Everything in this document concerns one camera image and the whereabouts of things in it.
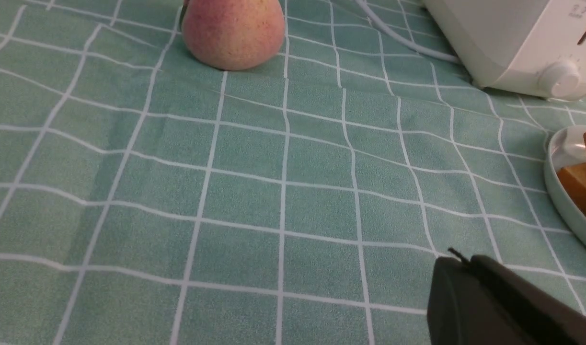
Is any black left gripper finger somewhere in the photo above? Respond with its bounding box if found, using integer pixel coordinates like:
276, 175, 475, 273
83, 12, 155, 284
426, 248, 586, 345

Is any light green round plate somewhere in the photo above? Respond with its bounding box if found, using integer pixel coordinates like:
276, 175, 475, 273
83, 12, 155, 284
544, 125, 586, 247

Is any white two-slot toaster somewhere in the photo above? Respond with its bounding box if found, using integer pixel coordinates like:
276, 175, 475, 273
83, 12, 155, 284
423, 0, 586, 101

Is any green checkered tablecloth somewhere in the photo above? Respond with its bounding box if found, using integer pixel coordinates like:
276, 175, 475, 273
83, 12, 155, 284
0, 0, 586, 345

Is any pink peach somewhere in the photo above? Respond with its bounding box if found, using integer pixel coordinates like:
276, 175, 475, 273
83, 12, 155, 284
180, 0, 286, 71

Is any white toaster power cable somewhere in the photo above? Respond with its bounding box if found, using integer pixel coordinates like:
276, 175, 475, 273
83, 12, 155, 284
354, 0, 463, 64

